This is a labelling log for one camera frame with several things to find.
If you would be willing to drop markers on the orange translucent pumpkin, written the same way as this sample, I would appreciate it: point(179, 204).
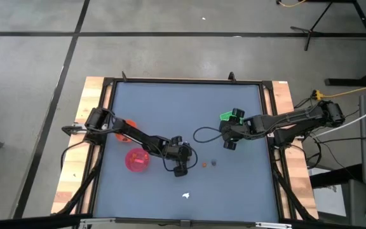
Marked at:
point(204, 165)
point(133, 156)

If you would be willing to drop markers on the black aluminium table frame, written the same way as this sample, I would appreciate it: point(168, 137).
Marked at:
point(186, 80)

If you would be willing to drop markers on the black desk beam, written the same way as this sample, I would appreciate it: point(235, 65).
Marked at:
point(335, 176)

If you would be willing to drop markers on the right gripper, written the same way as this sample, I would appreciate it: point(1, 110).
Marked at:
point(232, 130)

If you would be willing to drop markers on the black desk leg frame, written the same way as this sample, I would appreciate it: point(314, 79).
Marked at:
point(345, 82)

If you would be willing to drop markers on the green plastic basket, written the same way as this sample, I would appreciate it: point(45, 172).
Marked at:
point(226, 116)

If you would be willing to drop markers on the grey-blue table mat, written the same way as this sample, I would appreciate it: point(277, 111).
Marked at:
point(157, 197)

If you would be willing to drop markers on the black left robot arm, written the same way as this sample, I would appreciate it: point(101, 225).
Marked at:
point(138, 135)

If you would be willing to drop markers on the yellow power plug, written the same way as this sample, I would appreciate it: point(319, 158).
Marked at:
point(317, 94)

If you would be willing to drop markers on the black tripod stand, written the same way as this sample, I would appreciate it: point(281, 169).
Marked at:
point(310, 31)

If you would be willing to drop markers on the orange plastic bowl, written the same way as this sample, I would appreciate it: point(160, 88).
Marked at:
point(121, 137)

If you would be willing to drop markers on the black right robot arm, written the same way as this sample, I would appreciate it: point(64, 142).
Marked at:
point(281, 122)

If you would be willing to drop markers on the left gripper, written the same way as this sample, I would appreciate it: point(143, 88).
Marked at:
point(180, 152)

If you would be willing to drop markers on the pink plastic bowl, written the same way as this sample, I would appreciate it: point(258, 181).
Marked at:
point(138, 167)

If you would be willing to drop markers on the dark translucent skull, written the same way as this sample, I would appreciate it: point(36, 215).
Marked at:
point(213, 163)

